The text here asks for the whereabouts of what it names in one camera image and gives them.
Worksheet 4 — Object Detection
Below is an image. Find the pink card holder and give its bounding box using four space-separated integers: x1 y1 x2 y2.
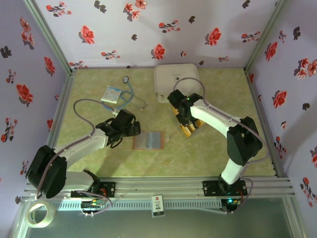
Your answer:
132 131 170 151

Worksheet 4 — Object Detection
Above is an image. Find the wooden card rack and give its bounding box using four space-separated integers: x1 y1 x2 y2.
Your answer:
172 106 205 138

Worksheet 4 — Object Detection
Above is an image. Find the blue stethoscope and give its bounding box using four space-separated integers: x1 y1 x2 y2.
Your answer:
103 75 149 111

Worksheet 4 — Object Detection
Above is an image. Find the white blue sealed packet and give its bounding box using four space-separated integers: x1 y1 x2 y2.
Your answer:
101 85 122 104

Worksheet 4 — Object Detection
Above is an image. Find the white zippered medical case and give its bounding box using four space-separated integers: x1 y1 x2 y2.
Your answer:
153 63 202 104

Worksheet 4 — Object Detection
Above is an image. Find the small controller board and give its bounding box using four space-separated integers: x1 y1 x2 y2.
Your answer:
81 198 107 217
221 197 242 214

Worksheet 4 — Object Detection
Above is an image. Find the white black label tag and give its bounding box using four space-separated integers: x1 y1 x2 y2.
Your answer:
151 195 164 218

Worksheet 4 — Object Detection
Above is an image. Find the clear tape roll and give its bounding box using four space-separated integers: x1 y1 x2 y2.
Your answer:
26 200 56 229

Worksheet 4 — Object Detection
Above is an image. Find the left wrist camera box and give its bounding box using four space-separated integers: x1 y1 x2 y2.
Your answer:
114 109 136 127

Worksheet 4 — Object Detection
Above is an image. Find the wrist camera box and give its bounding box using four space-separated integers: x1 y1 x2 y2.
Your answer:
114 109 136 127
167 89 187 108

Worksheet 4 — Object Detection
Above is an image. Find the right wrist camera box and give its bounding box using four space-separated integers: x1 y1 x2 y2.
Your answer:
167 89 187 108

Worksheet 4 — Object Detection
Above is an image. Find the grey right arm cable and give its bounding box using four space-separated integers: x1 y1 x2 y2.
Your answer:
172 78 270 215

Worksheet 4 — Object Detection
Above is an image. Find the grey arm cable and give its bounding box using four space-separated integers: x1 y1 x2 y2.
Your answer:
172 78 270 215
34 98 117 217

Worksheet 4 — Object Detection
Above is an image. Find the grey left arm cable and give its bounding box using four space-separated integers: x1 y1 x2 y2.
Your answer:
34 98 117 217

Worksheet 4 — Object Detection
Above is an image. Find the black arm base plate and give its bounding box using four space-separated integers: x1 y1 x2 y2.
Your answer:
202 180 248 198
70 181 117 199

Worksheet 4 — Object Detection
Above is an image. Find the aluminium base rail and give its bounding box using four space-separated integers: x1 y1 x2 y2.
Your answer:
22 176 297 202

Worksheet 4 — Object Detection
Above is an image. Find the aluminium side rail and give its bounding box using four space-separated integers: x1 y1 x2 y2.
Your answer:
245 69 289 178
26 70 77 184

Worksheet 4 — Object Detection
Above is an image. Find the slotted grey cable duct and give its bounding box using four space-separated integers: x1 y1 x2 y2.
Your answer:
53 199 222 210

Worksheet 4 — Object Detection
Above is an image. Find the aluminium frame post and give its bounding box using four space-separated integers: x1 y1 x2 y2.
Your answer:
244 0 290 72
23 0 76 73

